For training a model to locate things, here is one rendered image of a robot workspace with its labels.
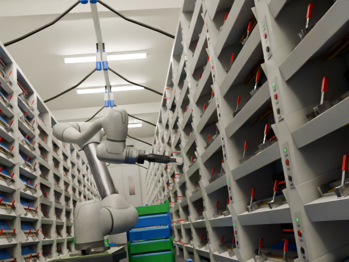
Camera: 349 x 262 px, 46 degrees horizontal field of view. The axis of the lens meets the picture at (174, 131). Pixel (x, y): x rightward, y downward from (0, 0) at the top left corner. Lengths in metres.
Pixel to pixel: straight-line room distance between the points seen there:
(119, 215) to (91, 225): 0.19
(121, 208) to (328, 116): 1.64
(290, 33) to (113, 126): 1.13
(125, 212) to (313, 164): 1.45
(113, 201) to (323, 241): 1.49
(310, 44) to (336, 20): 0.12
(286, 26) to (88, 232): 1.49
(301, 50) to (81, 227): 1.57
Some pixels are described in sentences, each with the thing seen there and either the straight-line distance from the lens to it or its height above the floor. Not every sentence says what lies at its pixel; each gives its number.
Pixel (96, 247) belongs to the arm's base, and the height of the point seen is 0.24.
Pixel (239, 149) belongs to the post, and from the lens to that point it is 1.82.
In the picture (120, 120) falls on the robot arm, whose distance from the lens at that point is 2.08.
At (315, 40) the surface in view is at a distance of 1.00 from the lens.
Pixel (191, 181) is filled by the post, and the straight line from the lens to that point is 3.18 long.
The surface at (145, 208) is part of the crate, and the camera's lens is 2.80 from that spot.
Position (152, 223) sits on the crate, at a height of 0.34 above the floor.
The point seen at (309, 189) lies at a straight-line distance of 1.12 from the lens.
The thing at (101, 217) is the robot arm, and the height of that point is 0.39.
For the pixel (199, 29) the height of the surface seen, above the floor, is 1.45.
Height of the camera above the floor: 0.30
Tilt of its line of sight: 13 degrees up
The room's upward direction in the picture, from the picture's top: 7 degrees counter-clockwise
